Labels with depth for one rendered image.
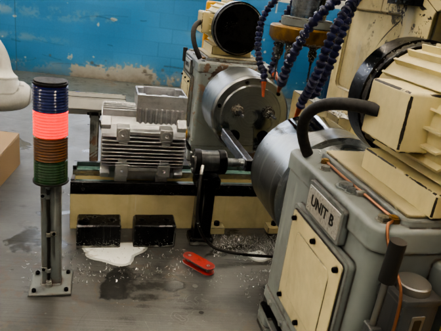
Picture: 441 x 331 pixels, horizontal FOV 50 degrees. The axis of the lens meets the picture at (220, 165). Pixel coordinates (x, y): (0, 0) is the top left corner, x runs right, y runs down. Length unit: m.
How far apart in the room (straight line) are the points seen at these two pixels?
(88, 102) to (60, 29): 5.62
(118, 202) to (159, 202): 0.10
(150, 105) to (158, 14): 5.68
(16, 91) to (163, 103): 0.76
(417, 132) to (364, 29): 0.79
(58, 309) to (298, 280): 0.46
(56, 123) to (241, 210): 0.59
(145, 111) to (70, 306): 0.47
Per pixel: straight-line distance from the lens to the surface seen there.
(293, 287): 0.78
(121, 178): 1.18
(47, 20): 7.01
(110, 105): 1.16
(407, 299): 0.60
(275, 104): 1.49
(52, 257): 0.99
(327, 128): 0.97
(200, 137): 1.69
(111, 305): 0.98
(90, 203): 1.20
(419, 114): 0.60
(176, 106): 1.14
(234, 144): 1.21
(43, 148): 0.87
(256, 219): 1.29
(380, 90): 0.64
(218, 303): 1.00
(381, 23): 1.31
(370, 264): 0.62
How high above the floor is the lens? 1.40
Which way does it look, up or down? 21 degrees down
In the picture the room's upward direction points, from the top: 7 degrees clockwise
